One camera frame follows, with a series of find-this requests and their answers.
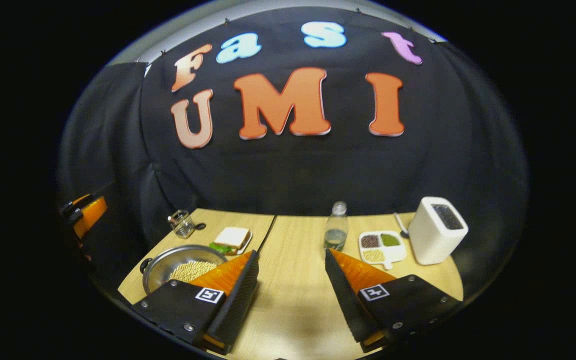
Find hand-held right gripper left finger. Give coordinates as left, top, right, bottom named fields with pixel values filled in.
left=130, top=249, right=260, bottom=356

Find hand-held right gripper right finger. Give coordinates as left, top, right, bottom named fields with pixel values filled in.
left=324, top=247, right=464, bottom=354

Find stainless steel pot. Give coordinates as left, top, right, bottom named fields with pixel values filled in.
left=139, top=244, right=229, bottom=296

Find soybeans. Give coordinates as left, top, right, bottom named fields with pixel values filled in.
left=168, top=260, right=219, bottom=283

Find sandwich with lettuce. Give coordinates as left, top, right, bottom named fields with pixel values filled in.
left=209, top=226, right=251, bottom=256

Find clear plastic water bottle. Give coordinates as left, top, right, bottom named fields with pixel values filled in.
left=324, top=201, right=349, bottom=252

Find white divided dish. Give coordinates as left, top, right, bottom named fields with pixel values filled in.
left=358, top=230, right=408, bottom=271

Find metal spoon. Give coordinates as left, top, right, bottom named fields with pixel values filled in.
left=393, top=212, right=410, bottom=239

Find white box-shaped appliance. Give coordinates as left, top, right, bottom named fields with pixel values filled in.
left=408, top=196, right=469, bottom=266

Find black backdrop cloth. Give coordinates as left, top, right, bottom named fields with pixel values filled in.
left=58, top=7, right=529, bottom=301

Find black power cable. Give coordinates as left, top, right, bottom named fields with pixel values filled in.
left=257, top=215, right=276, bottom=251

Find small wire mesh basket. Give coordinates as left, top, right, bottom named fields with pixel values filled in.
left=168, top=209, right=196, bottom=239

